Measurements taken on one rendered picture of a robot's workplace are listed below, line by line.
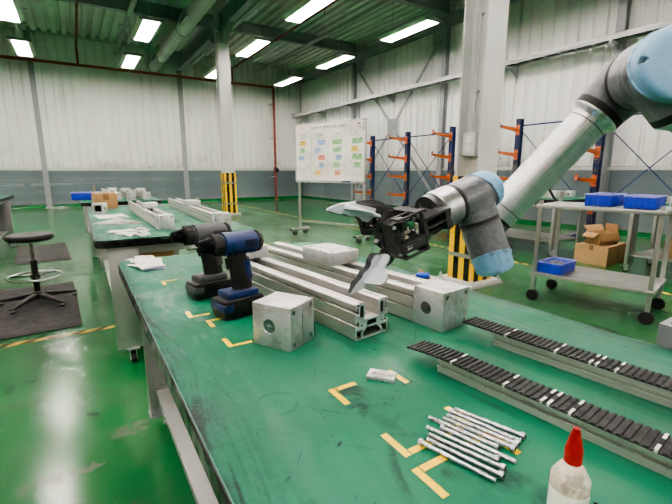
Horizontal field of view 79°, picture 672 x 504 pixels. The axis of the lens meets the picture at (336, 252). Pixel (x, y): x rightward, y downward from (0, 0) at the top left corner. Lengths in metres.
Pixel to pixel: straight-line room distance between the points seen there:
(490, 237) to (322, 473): 0.49
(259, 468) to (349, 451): 0.12
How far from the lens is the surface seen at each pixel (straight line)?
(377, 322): 0.96
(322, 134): 7.10
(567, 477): 0.52
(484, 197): 0.80
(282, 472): 0.59
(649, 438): 0.70
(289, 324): 0.86
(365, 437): 0.64
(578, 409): 0.72
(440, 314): 0.99
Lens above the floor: 1.15
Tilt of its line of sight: 11 degrees down
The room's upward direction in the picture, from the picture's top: straight up
